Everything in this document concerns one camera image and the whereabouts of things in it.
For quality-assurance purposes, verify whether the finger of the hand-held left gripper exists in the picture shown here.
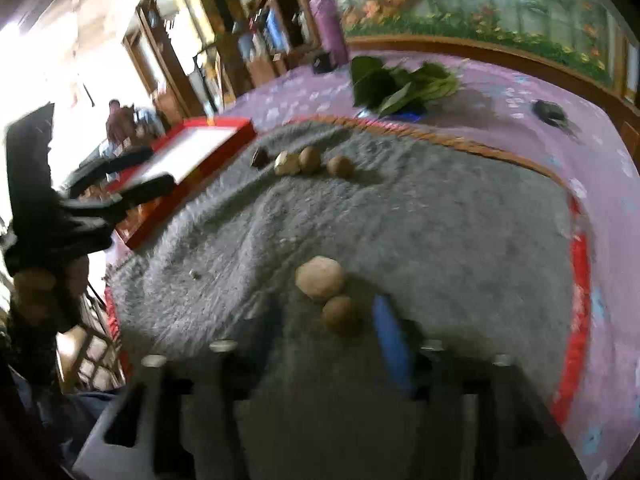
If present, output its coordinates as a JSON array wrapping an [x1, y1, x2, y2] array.
[[97, 173, 176, 223], [65, 147, 156, 196]]

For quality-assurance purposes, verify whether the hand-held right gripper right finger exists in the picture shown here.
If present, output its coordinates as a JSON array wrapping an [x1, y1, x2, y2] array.
[[372, 294, 586, 480]]

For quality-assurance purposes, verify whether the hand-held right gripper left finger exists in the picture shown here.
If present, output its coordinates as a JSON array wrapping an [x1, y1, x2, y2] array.
[[75, 305, 286, 480]]

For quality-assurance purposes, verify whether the red tray with white inside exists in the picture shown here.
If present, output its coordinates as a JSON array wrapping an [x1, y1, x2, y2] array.
[[102, 117, 257, 251]]

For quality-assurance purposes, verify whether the brown round fruit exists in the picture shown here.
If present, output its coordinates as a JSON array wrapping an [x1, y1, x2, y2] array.
[[321, 295, 362, 336], [327, 156, 355, 178], [298, 146, 322, 175]]

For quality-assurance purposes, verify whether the large pale round fruit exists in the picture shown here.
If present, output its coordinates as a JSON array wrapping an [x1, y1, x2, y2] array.
[[294, 256, 347, 303]]

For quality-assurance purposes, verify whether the small pale round fruit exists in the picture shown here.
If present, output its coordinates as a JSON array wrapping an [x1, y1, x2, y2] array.
[[273, 151, 302, 177]]

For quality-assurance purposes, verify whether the person's left hand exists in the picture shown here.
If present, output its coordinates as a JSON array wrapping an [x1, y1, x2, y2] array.
[[12, 260, 87, 333]]

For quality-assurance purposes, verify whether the grey mat with red border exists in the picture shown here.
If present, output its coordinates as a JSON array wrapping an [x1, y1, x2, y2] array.
[[107, 115, 593, 426]]

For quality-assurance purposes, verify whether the wooden shelf unit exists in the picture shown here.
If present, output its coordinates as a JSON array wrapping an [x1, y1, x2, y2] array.
[[220, 0, 321, 92]]

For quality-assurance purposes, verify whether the purple thermos bottle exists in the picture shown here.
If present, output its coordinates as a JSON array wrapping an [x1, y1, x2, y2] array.
[[309, 0, 350, 67]]

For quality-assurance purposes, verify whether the bunch of leafy greens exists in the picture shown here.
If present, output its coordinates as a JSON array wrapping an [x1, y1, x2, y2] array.
[[349, 56, 460, 116]]

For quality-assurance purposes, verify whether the black car key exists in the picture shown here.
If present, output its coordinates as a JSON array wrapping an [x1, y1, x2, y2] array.
[[531, 100, 581, 133]]

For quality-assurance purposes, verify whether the floral wall mural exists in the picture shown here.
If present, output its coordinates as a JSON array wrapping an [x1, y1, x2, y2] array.
[[340, 0, 618, 86]]

